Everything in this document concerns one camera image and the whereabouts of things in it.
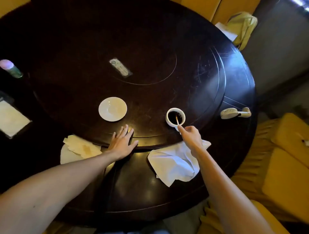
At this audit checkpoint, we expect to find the person's left hand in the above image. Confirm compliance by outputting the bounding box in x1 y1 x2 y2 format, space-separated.
106 124 139 161

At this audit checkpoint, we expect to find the person's right hand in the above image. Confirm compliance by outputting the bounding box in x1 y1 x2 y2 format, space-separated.
177 125 204 157

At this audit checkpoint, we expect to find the white coffee cup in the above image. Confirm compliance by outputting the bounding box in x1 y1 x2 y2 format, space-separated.
165 107 186 132

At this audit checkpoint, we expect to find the white cloth napkin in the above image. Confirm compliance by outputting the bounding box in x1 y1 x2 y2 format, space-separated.
147 139 212 187

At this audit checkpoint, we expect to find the white saucer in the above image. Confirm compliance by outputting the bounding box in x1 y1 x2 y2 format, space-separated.
98 97 128 122

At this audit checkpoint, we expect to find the person's right forearm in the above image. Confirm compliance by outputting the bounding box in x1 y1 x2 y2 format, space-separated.
195 147 276 234

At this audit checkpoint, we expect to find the person's left forearm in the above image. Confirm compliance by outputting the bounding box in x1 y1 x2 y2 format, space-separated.
0 150 119 234

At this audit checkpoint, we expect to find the folded cream paper tissue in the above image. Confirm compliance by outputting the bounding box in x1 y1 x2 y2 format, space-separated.
63 135 102 159

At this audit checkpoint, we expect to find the dark wooden round table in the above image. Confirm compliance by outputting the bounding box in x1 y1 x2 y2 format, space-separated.
0 0 257 227

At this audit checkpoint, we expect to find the cream handheld fan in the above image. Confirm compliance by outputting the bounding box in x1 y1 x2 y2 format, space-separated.
220 107 252 120

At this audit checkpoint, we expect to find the flat cream paper tissue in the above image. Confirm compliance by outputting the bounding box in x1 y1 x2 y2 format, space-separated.
60 144 84 165

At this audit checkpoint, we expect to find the dark wooden turntable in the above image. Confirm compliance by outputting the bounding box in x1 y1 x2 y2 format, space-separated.
26 0 226 150

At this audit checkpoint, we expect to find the white paper sheet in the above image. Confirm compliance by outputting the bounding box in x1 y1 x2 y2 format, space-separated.
215 22 238 42

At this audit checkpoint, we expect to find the white tissue pack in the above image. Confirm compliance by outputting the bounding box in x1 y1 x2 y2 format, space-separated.
0 100 32 138

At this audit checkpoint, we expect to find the black tray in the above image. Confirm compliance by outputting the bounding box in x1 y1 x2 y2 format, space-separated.
0 90 33 140

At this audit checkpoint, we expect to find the green bottle pink cap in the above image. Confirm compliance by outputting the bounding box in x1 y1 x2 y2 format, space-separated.
0 59 23 79

